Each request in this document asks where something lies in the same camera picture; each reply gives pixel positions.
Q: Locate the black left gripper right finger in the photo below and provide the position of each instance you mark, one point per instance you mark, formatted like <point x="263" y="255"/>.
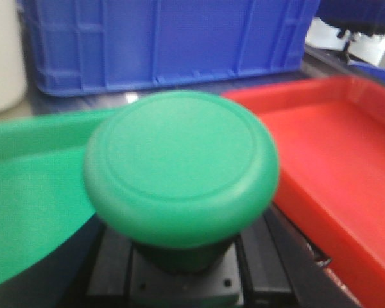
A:
<point x="280" y="267"/>

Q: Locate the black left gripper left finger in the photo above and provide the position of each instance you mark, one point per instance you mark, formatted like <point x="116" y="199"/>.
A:
<point x="102" y="280"/>

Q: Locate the green mushroom push button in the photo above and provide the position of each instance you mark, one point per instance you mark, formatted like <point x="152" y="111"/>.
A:
<point x="181" y="173"/>

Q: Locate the green plastic tray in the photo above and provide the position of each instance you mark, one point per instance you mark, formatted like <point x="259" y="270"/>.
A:
<point x="42" y="196"/>

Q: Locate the red plastic tray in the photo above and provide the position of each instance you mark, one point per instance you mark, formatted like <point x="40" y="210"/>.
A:
<point x="330" y="135"/>

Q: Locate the stacked blue crate lower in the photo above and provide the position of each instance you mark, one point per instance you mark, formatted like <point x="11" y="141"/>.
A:
<point x="91" y="47"/>

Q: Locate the cream plastic basket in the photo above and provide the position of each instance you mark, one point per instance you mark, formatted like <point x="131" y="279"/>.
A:
<point x="13" y="84"/>

